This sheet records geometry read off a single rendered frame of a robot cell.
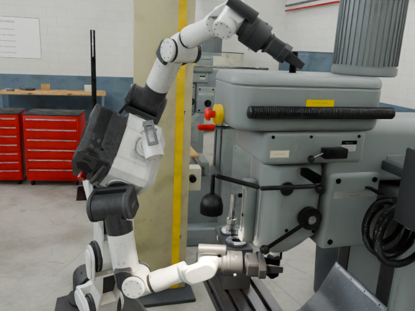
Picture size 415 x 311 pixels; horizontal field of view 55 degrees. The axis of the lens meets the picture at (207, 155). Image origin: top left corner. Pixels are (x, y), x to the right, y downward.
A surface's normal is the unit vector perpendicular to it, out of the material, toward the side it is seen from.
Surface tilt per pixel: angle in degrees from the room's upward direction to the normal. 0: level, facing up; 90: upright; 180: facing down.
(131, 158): 57
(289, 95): 90
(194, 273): 93
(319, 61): 90
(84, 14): 90
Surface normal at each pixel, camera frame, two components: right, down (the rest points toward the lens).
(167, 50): -0.75, 0.12
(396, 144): 0.26, 0.26
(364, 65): -0.36, 0.22
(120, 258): -0.05, 0.18
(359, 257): -0.96, 0.02
